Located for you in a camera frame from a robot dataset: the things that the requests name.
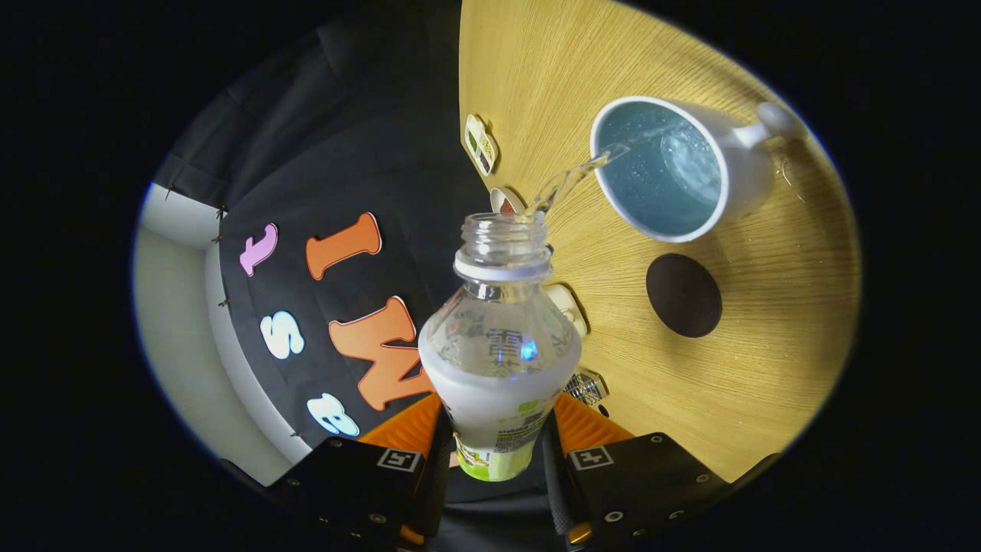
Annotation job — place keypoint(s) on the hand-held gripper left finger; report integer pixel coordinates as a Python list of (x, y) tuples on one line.
[(438, 483)]

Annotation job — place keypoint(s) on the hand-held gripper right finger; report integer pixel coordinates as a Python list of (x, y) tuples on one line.
[(556, 491)]

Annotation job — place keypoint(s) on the clear juice bottle white label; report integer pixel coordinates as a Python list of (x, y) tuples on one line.
[(498, 391)]

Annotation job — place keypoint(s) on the dark round coaster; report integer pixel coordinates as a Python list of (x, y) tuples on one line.
[(684, 296)]

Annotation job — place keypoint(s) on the white cup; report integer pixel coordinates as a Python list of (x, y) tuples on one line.
[(743, 184)]

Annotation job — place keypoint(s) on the white toaster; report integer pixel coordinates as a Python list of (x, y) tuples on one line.
[(569, 307)]

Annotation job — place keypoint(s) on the wooden table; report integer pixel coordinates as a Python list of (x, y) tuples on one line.
[(766, 345)]

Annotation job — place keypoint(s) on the white plate of red beans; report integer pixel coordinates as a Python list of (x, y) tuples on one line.
[(506, 203)]

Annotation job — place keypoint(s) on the white divided tray with grains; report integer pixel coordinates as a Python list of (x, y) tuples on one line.
[(481, 146)]

